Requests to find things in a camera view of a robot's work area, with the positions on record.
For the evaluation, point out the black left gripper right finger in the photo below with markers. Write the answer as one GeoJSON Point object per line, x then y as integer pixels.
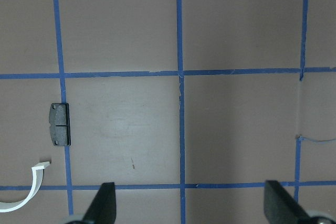
{"type": "Point", "coordinates": [280, 207]}

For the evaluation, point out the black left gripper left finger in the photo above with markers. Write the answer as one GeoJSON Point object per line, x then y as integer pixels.
{"type": "Point", "coordinates": [103, 207]}

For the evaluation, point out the white curved plastic part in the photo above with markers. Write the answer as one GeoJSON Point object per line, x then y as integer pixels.
{"type": "Point", "coordinates": [37, 179]}

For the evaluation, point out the dark grey brake pad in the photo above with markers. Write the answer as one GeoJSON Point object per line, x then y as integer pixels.
{"type": "Point", "coordinates": [59, 120]}

